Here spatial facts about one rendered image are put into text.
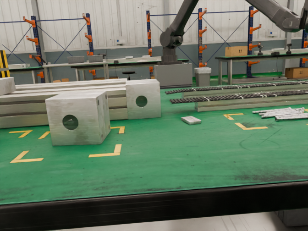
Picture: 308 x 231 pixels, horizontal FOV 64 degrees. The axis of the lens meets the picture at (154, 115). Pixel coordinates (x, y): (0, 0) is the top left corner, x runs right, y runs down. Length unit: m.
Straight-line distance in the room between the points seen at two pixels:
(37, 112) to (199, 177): 0.49
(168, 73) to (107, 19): 7.27
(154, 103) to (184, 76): 0.68
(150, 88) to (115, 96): 0.09
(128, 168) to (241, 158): 0.18
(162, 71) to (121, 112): 0.68
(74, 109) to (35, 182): 0.16
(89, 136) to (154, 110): 0.23
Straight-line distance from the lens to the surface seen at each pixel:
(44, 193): 0.37
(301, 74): 6.76
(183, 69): 1.32
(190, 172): 0.37
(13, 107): 0.73
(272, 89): 1.02
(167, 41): 1.33
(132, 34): 8.41
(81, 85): 0.86
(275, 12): 1.06
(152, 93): 0.66
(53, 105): 0.52
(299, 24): 1.01
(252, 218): 1.26
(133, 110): 0.67
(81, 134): 0.51
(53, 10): 8.91
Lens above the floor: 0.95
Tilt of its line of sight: 14 degrees down
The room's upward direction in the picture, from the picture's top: 3 degrees counter-clockwise
